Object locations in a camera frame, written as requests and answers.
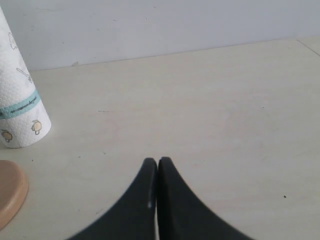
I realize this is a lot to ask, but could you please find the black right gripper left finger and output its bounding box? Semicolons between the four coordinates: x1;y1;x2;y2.
70;158;158;240

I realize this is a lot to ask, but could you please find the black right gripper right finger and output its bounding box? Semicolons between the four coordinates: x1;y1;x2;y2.
158;157;251;240

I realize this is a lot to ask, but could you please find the white patterned paper towel roll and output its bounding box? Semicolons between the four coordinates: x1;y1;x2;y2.
0;13;52;149

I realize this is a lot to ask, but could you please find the wooden paper towel holder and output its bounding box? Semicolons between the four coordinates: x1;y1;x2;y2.
0;160;29;230

